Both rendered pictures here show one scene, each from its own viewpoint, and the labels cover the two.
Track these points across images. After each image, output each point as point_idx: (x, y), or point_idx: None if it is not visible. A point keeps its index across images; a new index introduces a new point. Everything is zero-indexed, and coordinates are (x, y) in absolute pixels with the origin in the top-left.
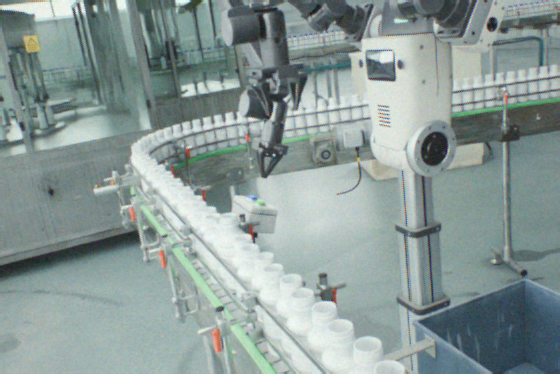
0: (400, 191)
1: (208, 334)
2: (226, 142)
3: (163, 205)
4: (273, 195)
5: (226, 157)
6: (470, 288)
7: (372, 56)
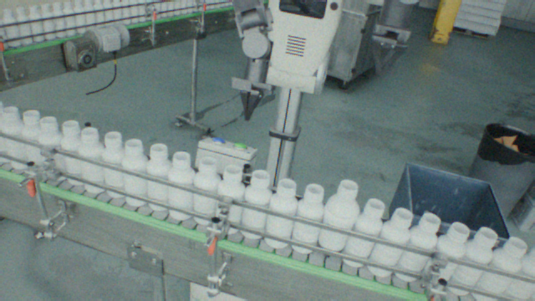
0: (282, 105)
1: (244, 293)
2: None
3: (87, 168)
4: None
5: None
6: (177, 148)
7: None
